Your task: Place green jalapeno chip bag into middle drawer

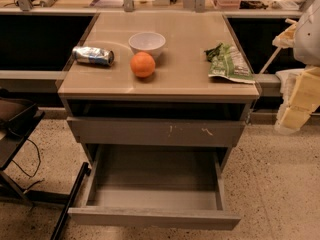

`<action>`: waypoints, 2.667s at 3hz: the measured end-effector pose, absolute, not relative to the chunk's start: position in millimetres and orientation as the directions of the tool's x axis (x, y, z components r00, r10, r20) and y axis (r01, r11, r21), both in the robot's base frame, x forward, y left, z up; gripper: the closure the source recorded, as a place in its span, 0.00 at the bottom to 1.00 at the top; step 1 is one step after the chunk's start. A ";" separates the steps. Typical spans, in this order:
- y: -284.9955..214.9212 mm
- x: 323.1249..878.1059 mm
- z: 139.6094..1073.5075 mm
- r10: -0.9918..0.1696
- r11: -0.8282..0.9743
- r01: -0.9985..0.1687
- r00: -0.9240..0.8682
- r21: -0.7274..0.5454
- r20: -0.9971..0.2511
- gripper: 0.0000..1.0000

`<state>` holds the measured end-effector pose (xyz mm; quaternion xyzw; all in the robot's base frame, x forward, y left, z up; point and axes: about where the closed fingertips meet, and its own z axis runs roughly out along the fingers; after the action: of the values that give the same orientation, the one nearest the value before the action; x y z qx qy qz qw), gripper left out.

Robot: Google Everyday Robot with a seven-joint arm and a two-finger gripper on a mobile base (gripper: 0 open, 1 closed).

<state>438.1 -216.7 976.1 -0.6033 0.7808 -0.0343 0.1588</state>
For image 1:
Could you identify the white rod with cap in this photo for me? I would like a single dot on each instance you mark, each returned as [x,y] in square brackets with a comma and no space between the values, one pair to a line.
[270,60]

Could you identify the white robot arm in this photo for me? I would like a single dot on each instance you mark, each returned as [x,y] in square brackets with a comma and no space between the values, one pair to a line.
[304,37]

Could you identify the green jalapeno chip bag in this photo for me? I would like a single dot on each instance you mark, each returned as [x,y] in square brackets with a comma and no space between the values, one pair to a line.
[227,61]

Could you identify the closed grey middle drawer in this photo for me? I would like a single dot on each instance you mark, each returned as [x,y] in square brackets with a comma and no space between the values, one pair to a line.
[131,131]

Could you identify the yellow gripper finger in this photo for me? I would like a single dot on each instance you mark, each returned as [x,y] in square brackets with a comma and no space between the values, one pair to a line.
[301,97]

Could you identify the orange fruit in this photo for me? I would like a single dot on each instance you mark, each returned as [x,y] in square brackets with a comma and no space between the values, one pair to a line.
[142,65]

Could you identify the white bowl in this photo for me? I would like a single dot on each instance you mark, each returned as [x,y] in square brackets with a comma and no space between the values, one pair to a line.
[150,42]

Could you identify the grey drawer cabinet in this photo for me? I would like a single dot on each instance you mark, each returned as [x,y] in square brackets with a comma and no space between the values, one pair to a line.
[180,87]

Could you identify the crushed silver soda can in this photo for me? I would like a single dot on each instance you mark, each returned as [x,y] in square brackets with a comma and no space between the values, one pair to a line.
[93,55]

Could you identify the open grey bottom drawer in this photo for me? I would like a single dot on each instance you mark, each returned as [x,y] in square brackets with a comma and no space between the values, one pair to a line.
[155,186]

